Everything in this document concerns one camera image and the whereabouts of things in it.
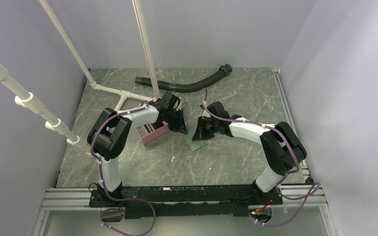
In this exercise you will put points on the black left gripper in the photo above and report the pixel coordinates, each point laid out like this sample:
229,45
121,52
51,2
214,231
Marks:
180,126

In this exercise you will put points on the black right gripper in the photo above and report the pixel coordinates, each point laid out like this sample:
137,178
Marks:
200,133

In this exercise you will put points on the mint green card holder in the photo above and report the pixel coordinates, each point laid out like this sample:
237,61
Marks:
193,145

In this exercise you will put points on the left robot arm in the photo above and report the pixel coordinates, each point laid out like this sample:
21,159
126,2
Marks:
109,134

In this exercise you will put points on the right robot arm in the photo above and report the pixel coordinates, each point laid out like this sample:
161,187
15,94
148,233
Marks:
282,148

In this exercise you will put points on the pink card box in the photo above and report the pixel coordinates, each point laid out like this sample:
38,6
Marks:
148,124

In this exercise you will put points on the white PVC pipe with fittings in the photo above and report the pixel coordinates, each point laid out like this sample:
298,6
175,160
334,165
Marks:
28,100

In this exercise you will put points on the white PVC pipe frame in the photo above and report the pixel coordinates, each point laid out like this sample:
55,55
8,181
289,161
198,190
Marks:
101,33

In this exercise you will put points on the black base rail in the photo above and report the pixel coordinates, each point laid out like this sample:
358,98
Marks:
146,201

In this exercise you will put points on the aluminium frame rail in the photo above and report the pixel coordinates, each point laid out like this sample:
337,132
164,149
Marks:
80,199

